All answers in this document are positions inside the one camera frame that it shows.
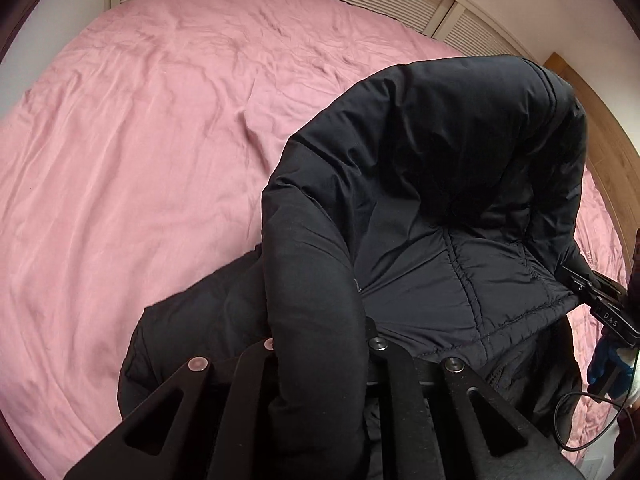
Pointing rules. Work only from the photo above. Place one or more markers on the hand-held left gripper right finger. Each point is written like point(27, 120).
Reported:
point(397, 380)

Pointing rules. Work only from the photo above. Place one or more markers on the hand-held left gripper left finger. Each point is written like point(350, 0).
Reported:
point(245, 375)

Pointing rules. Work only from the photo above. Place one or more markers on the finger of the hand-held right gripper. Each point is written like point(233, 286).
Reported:
point(575, 280)

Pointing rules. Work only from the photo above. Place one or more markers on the black puffer coat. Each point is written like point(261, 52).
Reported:
point(400, 160)

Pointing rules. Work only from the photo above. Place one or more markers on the person's right hand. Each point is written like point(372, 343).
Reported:
point(602, 365)

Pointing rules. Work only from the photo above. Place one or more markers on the wooden bed side board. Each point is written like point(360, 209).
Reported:
point(615, 150)

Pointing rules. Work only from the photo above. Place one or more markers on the pink bed blanket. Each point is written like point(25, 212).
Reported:
point(125, 160)

